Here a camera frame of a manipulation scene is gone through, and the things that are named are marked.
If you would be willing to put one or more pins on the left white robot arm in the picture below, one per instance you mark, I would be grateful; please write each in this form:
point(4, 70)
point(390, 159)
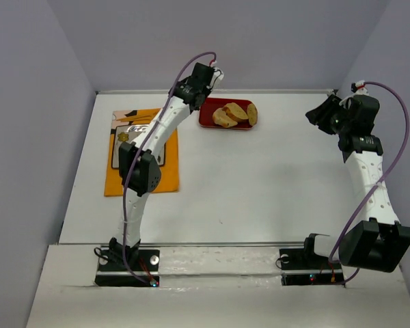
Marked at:
point(138, 165)

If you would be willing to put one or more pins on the bread slice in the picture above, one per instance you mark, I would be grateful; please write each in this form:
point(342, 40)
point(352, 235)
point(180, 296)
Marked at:
point(235, 112)
point(252, 114)
point(220, 118)

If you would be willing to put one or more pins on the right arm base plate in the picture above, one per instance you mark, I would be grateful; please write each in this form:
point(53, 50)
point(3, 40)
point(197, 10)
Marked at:
point(301, 266)

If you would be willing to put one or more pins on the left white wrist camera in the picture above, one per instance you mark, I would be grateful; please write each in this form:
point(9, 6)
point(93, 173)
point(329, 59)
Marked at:
point(217, 78)

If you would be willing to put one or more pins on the metal table rail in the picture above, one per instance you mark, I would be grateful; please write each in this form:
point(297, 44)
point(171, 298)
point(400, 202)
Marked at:
point(227, 244)

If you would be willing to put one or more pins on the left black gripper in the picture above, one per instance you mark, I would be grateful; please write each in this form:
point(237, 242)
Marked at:
point(198, 101)

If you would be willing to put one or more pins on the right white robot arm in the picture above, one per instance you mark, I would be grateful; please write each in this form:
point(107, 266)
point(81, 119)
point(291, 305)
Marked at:
point(374, 239)

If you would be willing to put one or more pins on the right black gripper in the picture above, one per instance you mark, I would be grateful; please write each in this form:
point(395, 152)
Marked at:
point(326, 111)

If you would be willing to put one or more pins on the rightmost bread slice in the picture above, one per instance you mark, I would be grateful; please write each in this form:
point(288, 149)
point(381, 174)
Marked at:
point(252, 114)

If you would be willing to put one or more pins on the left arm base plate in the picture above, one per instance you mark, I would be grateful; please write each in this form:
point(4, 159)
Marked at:
point(130, 267)

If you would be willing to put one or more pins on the lower middle bread slice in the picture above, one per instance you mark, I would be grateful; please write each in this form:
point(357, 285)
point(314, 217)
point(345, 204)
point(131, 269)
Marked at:
point(220, 118)

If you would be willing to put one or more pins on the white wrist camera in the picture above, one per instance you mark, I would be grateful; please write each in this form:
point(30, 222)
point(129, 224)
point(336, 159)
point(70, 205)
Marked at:
point(217, 78)
point(359, 88)

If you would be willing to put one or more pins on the red rectangular tray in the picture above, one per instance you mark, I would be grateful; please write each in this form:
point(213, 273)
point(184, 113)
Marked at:
point(209, 107)

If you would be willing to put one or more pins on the orange cloth mat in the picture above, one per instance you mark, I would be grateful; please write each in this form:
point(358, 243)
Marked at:
point(167, 159)

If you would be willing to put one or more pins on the upper middle bread slice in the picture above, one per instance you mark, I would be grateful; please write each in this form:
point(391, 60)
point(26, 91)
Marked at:
point(235, 112)

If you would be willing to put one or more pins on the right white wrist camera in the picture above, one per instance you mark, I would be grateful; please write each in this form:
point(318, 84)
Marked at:
point(359, 88)

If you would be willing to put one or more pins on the floral square plate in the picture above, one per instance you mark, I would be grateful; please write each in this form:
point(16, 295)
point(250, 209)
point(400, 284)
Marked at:
point(123, 132)

